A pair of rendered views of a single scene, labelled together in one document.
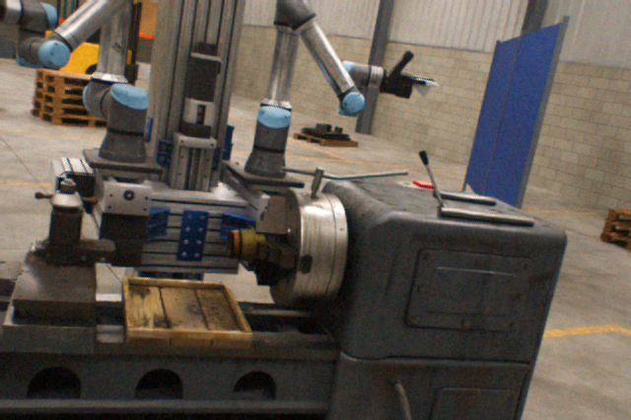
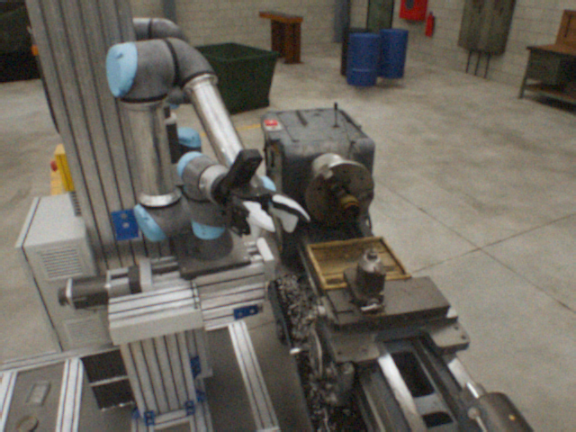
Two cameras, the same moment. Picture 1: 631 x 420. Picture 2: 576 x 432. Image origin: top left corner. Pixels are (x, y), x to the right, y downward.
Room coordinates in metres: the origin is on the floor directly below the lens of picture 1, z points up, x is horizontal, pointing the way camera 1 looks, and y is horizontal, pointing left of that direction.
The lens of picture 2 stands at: (1.78, 1.75, 1.96)
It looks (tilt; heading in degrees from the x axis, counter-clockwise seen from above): 31 degrees down; 278
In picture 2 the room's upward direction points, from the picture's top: straight up
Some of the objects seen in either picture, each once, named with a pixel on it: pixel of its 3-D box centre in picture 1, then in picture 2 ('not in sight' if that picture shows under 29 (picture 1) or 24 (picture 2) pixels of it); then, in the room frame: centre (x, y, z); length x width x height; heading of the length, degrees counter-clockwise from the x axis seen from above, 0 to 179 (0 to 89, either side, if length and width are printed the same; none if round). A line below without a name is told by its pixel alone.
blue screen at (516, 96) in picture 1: (500, 130); not in sight; (8.41, -2.01, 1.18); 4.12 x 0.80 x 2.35; 176
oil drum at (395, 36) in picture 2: not in sight; (391, 53); (0.96, -7.42, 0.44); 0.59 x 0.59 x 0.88
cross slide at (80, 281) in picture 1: (56, 277); (382, 303); (1.61, 0.60, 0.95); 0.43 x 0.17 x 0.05; 20
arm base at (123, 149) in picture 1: (124, 143); (209, 234); (2.19, 0.65, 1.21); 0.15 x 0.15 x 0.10
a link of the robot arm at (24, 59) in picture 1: (33, 49); (212, 211); (2.08, 0.91, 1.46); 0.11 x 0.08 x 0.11; 47
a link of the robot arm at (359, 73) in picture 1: (354, 74); not in sight; (2.56, -0.05, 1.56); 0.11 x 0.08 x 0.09; 95
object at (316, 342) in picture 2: not in sight; (325, 359); (1.79, 0.70, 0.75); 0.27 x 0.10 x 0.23; 110
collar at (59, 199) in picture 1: (66, 198); (371, 261); (1.67, 0.62, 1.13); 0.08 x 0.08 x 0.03
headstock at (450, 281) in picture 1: (427, 264); (311, 159); (1.95, -0.35, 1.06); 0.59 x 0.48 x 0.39; 110
